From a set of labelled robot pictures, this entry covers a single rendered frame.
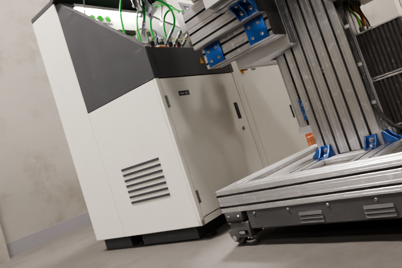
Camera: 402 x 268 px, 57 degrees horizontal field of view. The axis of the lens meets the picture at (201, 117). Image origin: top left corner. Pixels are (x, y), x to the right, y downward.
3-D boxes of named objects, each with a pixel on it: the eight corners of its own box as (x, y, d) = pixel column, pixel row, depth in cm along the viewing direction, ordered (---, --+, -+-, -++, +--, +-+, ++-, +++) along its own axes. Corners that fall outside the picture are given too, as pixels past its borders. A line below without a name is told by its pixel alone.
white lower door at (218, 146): (204, 216, 170) (160, 78, 174) (200, 217, 171) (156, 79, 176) (268, 179, 221) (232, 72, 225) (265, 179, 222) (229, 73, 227)
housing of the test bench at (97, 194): (128, 249, 203) (52, -2, 213) (100, 252, 220) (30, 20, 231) (252, 180, 313) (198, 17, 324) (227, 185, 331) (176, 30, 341)
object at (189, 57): (161, 77, 176) (151, 46, 177) (154, 80, 179) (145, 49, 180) (230, 72, 225) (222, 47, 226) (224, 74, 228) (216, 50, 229)
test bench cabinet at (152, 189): (207, 241, 167) (154, 78, 173) (128, 249, 203) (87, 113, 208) (275, 194, 223) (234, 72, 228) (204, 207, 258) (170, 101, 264)
